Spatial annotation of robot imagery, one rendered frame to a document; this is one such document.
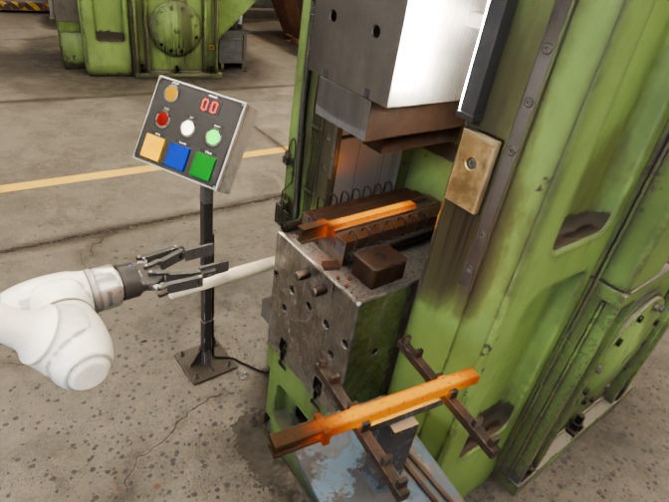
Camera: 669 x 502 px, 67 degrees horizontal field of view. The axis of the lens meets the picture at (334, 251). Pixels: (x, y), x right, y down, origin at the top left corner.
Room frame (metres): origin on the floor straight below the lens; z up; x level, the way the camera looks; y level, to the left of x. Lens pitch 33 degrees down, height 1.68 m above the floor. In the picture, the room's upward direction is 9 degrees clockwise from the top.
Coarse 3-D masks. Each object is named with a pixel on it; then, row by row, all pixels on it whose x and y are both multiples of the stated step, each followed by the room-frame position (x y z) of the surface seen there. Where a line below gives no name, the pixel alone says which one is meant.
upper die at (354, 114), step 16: (320, 80) 1.27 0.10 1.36; (320, 96) 1.26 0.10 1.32; (336, 96) 1.21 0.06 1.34; (352, 96) 1.17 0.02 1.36; (320, 112) 1.26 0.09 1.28; (336, 112) 1.21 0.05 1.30; (352, 112) 1.16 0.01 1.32; (368, 112) 1.13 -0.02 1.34; (384, 112) 1.16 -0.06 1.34; (400, 112) 1.19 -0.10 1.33; (416, 112) 1.23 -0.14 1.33; (432, 112) 1.27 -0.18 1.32; (448, 112) 1.31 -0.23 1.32; (352, 128) 1.16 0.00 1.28; (368, 128) 1.13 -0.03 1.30; (384, 128) 1.16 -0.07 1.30; (400, 128) 1.20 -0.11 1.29; (416, 128) 1.24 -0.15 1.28; (432, 128) 1.28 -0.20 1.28
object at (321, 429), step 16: (432, 384) 0.73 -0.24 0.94; (448, 384) 0.74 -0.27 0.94; (464, 384) 0.75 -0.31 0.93; (384, 400) 0.67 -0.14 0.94; (400, 400) 0.67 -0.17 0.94; (416, 400) 0.69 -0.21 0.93; (320, 416) 0.60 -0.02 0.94; (336, 416) 0.61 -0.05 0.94; (352, 416) 0.62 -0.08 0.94; (368, 416) 0.62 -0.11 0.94; (384, 416) 0.65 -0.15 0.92; (288, 432) 0.56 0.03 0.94; (304, 432) 0.56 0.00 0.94; (320, 432) 0.57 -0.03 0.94; (336, 432) 0.59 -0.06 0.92; (272, 448) 0.53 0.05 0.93; (288, 448) 0.54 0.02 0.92
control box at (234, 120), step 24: (192, 96) 1.53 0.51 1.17; (216, 96) 1.51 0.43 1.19; (168, 120) 1.51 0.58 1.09; (192, 120) 1.49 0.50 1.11; (216, 120) 1.47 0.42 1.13; (240, 120) 1.45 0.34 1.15; (168, 144) 1.47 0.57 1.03; (192, 144) 1.45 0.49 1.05; (216, 144) 1.42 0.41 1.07; (240, 144) 1.45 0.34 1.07; (168, 168) 1.42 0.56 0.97; (216, 168) 1.38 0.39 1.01
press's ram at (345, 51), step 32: (320, 0) 1.29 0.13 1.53; (352, 0) 1.21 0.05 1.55; (384, 0) 1.13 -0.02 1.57; (416, 0) 1.10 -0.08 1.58; (448, 0) 1.17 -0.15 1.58; (480, 0) 1.24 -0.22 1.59; (320, 32) 1.28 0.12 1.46; (352, 32) 1.20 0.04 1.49; (384, 32) 1.12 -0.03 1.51; (416, 32) 1.12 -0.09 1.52; (448, 32) 1.18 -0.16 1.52; (320, 64) 1.27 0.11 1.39; (352, 64) 1.18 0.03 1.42; (384, 64) 1.11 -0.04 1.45; (416, 64) 1.13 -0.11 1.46; (448, 64) 1.20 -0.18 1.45; (384, 96) 1.10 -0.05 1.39; (416, 96) 1.15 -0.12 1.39; (448, 96) 1.22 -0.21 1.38
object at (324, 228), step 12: (396, 204) 1.36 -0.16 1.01; (408, 204) 1.37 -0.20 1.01; (348, 216) 1.24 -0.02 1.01; (360, 216) 1.25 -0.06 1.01; (372, 216) 1.27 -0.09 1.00; (300, 228) 1.12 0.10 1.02; (312, 228) 1.12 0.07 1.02; (324, 228) 1.16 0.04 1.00; (300, 240) 1.11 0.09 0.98; (312, 240) 1.13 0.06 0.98
